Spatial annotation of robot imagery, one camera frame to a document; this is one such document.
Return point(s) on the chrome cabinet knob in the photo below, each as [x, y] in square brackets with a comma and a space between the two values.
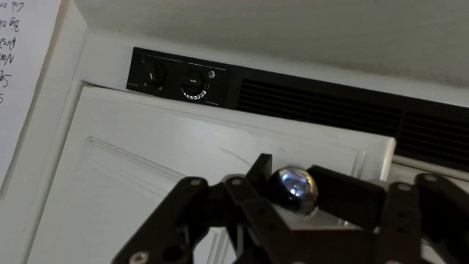
[293, 188]

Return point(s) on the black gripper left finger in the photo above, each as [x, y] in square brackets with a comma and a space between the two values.
[181, 220]

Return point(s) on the black control panel vent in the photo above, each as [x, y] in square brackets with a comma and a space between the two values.
[425, 131]

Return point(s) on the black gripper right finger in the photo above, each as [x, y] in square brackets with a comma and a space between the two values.
[432, 209]

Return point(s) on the paper note with writing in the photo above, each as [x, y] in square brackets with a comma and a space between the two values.
[24, 34]

